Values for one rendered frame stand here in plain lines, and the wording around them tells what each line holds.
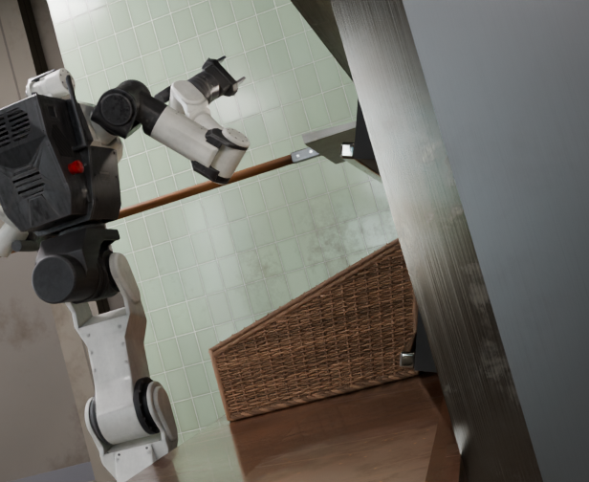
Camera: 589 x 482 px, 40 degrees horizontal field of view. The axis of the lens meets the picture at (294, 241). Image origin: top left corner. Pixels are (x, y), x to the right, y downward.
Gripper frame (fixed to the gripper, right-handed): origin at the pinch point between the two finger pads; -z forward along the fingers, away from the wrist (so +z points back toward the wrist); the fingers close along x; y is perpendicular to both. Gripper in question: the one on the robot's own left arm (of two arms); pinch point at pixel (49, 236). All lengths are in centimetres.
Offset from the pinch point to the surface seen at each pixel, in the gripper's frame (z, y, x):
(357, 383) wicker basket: 85, 100, 61
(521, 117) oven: 153, 137, 30
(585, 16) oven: 154, 146, 22
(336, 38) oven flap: 42, 111, -18
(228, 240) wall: -125, 22, 6
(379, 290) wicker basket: 85, 109, 44
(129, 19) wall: -125, 4, -111
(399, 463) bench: 150, 113, 63
